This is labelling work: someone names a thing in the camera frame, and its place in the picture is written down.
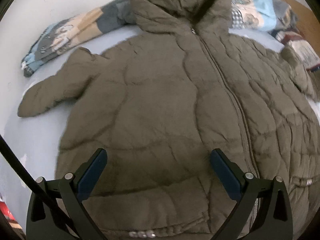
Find olive puffer hooded jacket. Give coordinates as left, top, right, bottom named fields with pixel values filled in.
left=17, top=0, right=320, bottom=240

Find red plastic bag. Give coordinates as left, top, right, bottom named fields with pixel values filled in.
left=0, top=198, right=15, bottom=221

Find navy star pillow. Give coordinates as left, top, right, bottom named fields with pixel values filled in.
left=271, top=29, right=319, bottom=72

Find wooden headboard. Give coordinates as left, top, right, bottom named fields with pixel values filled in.
left=282, top=0, right=320, bottom=55

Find patchwork cartoon quilt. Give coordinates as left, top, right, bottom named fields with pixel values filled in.
left=21, top=0, right=298, bottom=77

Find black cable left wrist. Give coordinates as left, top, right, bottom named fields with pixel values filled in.
left=0, top=135, right=81, bottom=240

